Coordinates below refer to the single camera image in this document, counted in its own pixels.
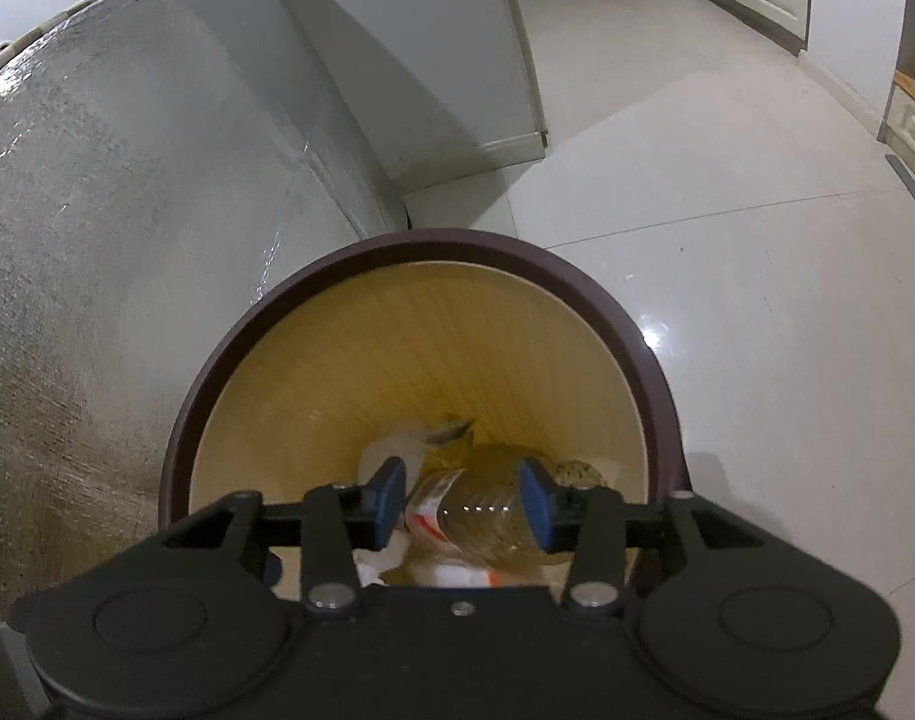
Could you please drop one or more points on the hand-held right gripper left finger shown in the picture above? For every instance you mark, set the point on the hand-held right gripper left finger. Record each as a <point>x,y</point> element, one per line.
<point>386,502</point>

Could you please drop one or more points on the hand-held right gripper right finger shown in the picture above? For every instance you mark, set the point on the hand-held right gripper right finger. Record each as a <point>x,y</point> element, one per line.
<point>540,506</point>

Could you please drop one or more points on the white plastic bag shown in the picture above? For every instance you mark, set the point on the white plastic bag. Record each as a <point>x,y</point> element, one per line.
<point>397,444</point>

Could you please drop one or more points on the clear plastic bottle red label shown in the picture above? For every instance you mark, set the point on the clear plastic bottle red label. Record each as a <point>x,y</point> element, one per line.
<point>472,510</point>

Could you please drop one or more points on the clear plastic bag red stripe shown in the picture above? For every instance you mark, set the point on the clear plastic bag red stripe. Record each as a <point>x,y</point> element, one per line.
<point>465,577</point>

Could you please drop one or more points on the yellow bin with brown rim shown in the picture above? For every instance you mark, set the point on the yellow bin with brown rim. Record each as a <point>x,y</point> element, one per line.
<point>427,315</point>

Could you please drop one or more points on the silver foil table cover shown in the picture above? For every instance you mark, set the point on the silver foil table cover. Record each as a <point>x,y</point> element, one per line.
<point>127,240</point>

